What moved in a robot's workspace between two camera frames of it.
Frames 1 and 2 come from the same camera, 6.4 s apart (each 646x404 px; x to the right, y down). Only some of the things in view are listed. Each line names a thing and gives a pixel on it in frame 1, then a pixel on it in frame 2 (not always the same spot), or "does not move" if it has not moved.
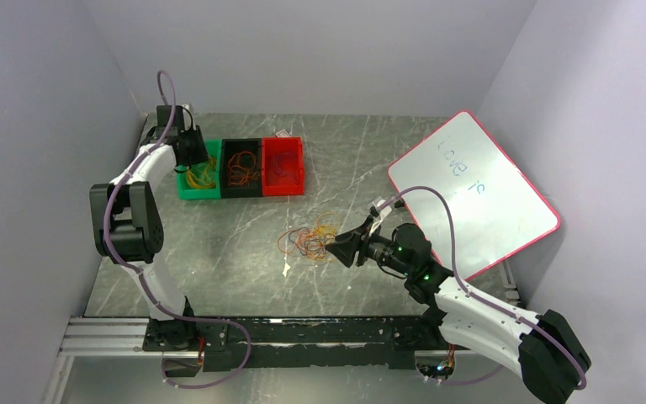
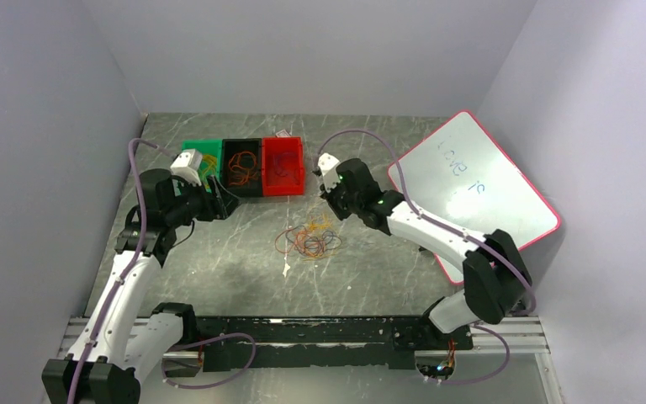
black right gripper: x=346 y=245 -> x=330 y=197
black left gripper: x=201 y=156 -> x=217 y=204
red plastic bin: x=283 y=171 does not move
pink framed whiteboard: x=468 y=198 does not move
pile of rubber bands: x=240 y=169 does not move
